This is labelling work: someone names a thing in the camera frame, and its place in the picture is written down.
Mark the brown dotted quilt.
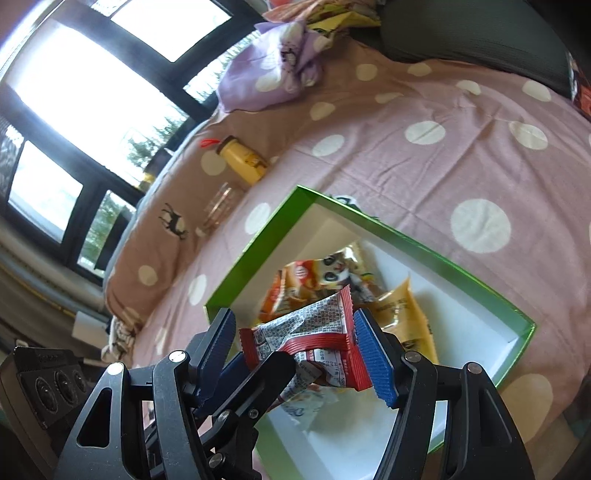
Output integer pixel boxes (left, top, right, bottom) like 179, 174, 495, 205
104, 134, 283, 324

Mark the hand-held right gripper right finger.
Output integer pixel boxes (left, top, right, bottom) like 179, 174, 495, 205
353, 309, 535, 480

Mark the beige snack packet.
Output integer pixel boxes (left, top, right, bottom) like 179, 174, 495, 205
376, 276, 439, 366

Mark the red white snack packet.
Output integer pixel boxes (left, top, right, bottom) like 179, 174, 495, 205
239, 284, 372, 393

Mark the black framed window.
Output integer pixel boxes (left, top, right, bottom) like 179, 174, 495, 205
0, 0, 262, 280

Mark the green cardboard box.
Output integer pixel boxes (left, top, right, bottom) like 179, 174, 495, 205
203, 185, 537, 480

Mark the yellow printed cloth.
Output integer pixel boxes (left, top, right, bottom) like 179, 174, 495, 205
263, 0, 384, 34

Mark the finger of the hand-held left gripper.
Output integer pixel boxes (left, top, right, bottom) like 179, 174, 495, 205
198, 352, 297, 480

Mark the dark grey cushion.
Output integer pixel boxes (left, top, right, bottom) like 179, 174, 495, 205
379, 0, 574, 99

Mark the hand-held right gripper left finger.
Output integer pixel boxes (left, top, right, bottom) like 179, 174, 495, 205
53, 308, 237, 480

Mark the yellow bottle with red cap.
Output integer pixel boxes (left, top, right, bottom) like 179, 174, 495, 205
201, 135, 269, 186

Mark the orange snack packet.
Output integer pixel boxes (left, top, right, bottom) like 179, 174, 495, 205
259, 244, 385, 325

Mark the white grey crumpled cloth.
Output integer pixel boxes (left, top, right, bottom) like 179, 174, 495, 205
102, 308, 140, 364

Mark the purple polka dot pillow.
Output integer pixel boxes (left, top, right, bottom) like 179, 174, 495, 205
217, 21, 334, 112

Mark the white box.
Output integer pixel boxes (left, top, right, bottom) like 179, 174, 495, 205
71, 311, 110, 343

